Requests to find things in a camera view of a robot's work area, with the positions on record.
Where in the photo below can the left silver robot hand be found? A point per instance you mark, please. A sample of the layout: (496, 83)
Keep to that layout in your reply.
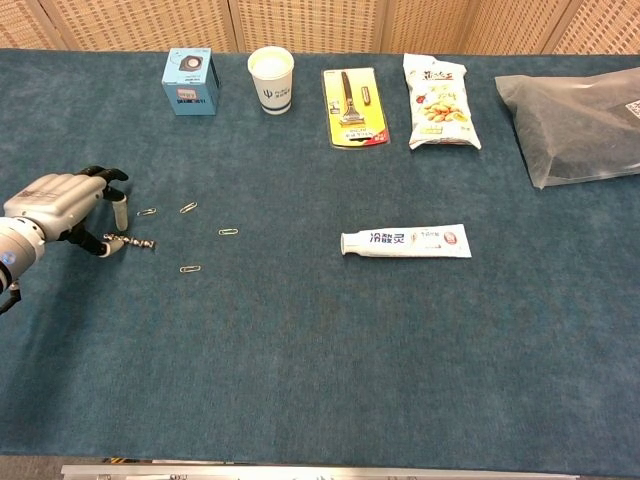
(55, 200)

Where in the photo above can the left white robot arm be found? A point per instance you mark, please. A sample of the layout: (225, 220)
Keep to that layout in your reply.
(17, 250)

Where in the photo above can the blue speaker box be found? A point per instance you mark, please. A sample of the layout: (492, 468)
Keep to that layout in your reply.
(190, 85)

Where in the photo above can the white paper cup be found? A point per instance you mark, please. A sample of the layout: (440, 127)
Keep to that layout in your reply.
(272, 82)

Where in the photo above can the teal felt table cloth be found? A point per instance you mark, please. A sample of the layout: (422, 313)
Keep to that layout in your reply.
(320, 325)

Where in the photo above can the wicker folding screen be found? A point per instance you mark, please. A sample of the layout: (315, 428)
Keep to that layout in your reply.
(310, 22)

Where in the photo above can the yellow razor blister pack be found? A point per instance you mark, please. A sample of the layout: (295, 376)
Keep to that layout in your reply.
(356, 107)

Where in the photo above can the white toothpaste tube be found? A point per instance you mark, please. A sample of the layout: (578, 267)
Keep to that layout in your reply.
(410, 241)

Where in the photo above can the white peanut snack bag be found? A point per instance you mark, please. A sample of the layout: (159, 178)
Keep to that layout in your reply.
(440, 105)

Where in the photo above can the grey translucent plastic bag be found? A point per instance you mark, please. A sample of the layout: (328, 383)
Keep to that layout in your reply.
(580, 130)

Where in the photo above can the aluminium table edge rail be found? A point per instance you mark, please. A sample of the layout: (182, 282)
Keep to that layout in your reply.
(320, 472)

